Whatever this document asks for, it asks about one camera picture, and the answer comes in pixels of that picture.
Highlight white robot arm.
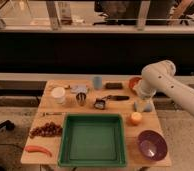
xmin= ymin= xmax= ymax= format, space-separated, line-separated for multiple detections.
xmin=133 ymin=60 xmax=194 ymax=117

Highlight red bowl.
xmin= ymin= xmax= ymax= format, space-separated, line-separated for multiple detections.
xmin=128 ymin=77 xmax=141 ymax=89

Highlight blue sponge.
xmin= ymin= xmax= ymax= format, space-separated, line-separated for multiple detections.
xmin=134 ymin=101 xmax=153 ymax=112

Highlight purple bowl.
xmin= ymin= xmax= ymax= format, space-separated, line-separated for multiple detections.
xmin=137 ymin=130 xmax=168 ymax=161

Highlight light blue cup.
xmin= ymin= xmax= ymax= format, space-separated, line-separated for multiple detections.
xmin=93 ymin=76 xmax=102 ymax=89

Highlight dark brown block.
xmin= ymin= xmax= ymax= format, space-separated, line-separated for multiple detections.
xmin=105 ymin=82 xmax=123 ymax=89

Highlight small metal measuring cup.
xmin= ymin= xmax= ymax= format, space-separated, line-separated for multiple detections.
xmin=94 ymin=99 xmax=106 ymax=110

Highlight steel cup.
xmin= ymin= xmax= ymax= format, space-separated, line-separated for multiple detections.
xmin=76 ymin=92 xmax=86 ymax=106

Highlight white plastic cup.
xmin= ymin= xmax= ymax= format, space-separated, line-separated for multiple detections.
xmin=51 ymin=87 xmax=66 ymax=104

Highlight orange fruit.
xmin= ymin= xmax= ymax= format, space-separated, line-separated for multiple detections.
xmin=130 ymin=112 xmax=142 ymax=125

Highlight green plastic tray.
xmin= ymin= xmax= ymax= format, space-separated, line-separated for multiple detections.
xmin=57 ymin=114 xmax=127 ymax=167

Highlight metal fork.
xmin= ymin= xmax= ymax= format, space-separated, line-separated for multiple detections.
xmin=42 ymin=112 xmax=62 ymax=117

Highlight bunch of red grapes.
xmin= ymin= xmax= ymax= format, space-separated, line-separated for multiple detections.
xmin=29 ymin=122 xmax=62 ymax=138

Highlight red chili pepper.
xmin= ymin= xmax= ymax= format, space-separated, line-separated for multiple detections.
xmin=24 ymin=145 xmax=52 ymax=157

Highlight black handled tool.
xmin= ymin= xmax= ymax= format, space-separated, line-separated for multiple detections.
xmin=102 ymin=95 xmax=130 ymax=101

